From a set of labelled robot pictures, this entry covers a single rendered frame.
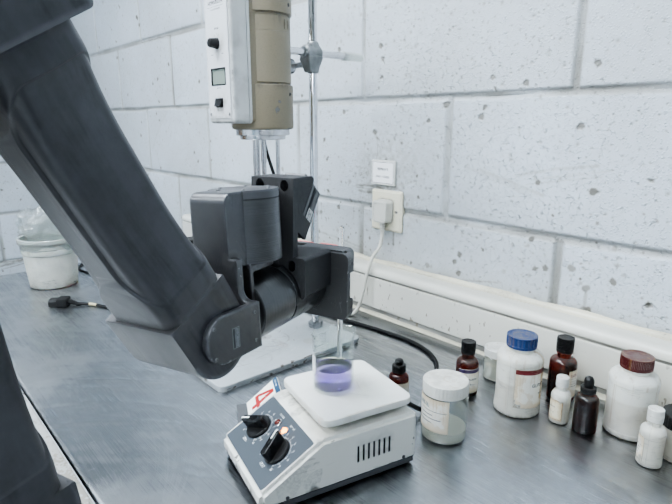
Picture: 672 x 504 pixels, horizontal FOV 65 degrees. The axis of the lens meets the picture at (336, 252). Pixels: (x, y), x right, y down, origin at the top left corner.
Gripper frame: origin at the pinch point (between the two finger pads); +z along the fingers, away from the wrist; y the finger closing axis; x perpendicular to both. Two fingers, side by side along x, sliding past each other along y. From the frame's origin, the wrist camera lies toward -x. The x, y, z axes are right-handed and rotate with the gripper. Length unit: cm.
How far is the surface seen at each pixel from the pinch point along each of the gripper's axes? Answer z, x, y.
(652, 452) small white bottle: 14.3, 22.1, -34.3
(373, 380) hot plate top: 4.4, 15.9, -2.6
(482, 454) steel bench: 8.5, 24.6, -15.9
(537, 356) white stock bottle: 20.6, 15.3, -20.2
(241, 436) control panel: -6.5, 21.3, 9.8
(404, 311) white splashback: 44.3, 20.6, 7.2
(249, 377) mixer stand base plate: 10.9, 23.7, 21.1
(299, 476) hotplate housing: -9.8, 21.3, -0.2
